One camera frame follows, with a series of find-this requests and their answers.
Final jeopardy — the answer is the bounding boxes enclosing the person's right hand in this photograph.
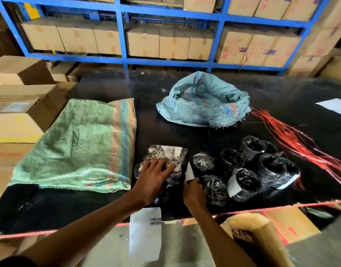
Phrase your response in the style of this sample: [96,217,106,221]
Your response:
[183,177,207,212]

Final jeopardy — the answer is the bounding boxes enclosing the person's left hand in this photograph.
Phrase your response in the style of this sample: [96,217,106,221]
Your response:
[131,158,176,206]

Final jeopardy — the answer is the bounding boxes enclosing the pile of black packets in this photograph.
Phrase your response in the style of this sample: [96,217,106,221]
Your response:
[191,135,302,207]

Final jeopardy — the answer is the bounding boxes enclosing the green woven sack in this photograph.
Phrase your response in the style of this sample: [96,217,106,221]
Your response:
[8,98,137,194]

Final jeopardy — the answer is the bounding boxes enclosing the blue woven sack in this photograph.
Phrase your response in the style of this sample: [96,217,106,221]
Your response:
[156,70,252,128]

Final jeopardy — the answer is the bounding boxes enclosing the person's left forearm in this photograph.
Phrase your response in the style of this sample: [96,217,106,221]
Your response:
[17,191,144,267]

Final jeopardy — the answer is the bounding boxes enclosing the person's right forearm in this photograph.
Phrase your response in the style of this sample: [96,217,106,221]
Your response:
[191,204,257,267]

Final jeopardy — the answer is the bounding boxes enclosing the white paper label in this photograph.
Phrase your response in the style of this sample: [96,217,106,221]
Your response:
[128,207,163,263]

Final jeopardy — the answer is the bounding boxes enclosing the open brown waste box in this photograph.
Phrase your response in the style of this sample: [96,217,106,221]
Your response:
[220,212,295,267]

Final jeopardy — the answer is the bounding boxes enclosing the flattened red printed carton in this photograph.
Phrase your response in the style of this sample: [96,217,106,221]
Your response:
[260,205,322,245]

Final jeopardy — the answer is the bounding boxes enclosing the rows of plain taped boxes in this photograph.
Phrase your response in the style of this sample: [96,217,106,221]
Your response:
[20,0,215,61]

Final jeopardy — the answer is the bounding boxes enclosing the pile of brown cardboard boxes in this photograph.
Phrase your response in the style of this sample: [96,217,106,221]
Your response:
[0,27,78,206]

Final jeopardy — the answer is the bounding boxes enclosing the blue metal shelf rack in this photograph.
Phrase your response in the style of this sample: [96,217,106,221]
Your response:
[0,0,332,75]

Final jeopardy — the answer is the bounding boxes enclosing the white paper sheet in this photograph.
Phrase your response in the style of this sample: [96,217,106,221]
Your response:
[315,98,341,123]

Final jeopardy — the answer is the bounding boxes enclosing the flat cardboard sheet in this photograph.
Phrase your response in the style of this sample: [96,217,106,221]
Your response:
[127,0,185,8]

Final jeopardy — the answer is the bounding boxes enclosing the large open cardboard box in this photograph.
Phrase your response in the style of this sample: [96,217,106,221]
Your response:
[319,55,341,86]

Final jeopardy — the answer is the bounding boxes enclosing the tall stack of printed cartons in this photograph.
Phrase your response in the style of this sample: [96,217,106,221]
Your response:
[286,0,341,78]

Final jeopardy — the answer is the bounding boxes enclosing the bundle of red plastic strings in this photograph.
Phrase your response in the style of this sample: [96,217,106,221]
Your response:
[251,108,341,187]

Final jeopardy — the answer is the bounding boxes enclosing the yellow vertical post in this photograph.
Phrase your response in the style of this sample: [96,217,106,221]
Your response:
[23,2,41,20]

